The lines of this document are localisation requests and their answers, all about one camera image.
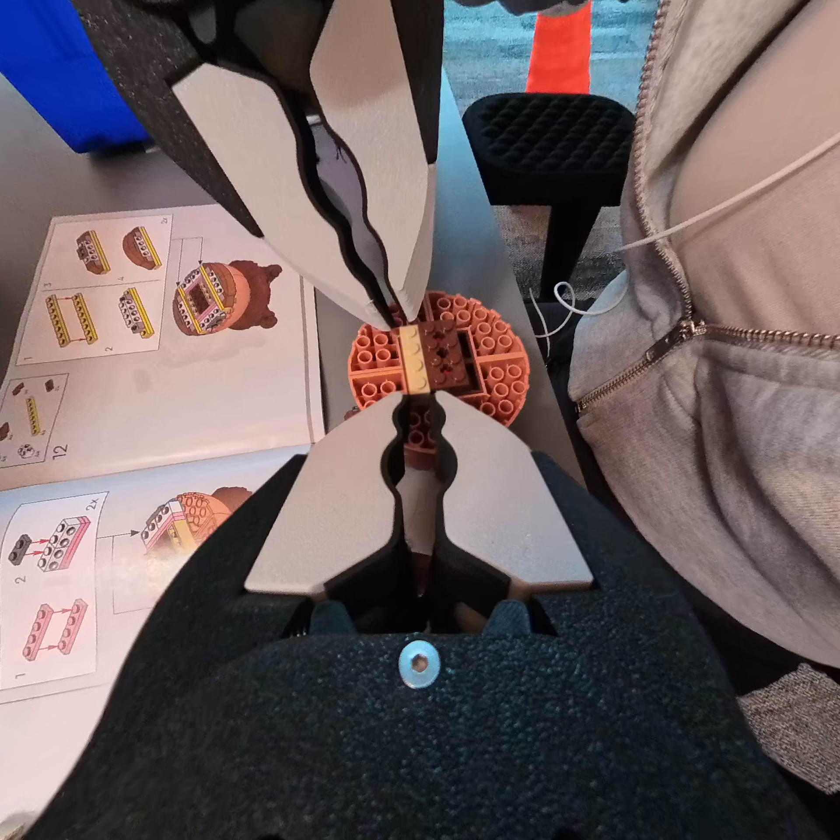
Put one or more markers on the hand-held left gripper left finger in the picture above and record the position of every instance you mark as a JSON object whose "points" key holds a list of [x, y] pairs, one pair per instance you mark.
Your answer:
{"points": [[322, 525]]}

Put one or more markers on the open building instruction booklet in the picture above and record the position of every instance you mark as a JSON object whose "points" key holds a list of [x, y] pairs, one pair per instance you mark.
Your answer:
{"points": [[131, 394]]}

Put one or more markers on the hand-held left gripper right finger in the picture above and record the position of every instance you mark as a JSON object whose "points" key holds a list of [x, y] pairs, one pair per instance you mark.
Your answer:
{"points": [[519, 525]]}

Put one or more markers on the round orange lego pot build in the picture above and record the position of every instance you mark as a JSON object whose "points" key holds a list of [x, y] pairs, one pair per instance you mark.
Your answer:
{"points": [[492, 368]]}

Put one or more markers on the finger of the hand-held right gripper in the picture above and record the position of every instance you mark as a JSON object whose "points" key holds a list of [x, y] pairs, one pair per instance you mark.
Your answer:
{"points": [[387, 105], [263, 145]]}

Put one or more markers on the blue plastic bin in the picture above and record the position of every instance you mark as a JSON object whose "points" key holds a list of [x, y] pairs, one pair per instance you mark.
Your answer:
{"points": [[59, 66]]}

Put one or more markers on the grey desk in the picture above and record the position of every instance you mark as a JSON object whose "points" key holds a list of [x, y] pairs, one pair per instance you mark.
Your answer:
{"points": [[53, 177]]}

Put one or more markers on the tan brick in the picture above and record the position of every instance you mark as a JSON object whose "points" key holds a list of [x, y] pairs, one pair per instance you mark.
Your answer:
{"points": [[414, 361]]}

